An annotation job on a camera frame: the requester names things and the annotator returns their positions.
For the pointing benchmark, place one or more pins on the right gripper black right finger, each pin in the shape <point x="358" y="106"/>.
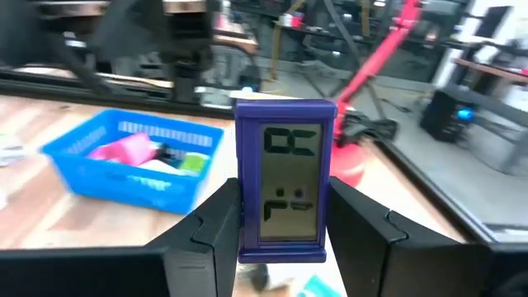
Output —
<point x="412" y="264"/>

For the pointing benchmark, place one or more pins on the red desk lamp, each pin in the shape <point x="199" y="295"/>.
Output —
<point x="346" y="165"/>

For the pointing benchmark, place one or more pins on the wooden top desk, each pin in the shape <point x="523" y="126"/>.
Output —
<point x="486" y="68"/>

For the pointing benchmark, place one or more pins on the black monitor on stand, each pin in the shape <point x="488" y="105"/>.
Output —
<point x="493" y="22"/>

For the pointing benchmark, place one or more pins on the white charger black face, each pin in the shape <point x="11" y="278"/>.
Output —
<point x="171" y="152"/>

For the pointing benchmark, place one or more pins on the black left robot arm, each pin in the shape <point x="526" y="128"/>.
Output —
<point x="185" y="49"/>

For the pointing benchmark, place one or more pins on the small red box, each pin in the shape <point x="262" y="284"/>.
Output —
<point x="295" y="20"/>

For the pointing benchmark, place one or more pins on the black table frame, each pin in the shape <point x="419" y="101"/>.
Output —
<point x="41" y="86"/>

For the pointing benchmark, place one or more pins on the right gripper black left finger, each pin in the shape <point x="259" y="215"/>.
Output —
<point x="123" y="272"/>

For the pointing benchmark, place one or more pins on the dark blue digital clock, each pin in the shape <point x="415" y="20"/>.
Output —
<point x="284" y="111"/>

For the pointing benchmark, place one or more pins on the white cube charger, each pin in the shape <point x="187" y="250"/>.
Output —
<point x="161" y="167"/>

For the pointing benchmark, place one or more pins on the black computer tower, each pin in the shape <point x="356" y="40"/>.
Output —
<point x="441" y="115"/>

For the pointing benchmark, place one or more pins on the red dual-port charger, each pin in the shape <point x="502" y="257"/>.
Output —
<point x="128" y="148"/>

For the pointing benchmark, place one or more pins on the blue plastic basket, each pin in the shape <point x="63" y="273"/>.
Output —
<point x="123" y="189"/>

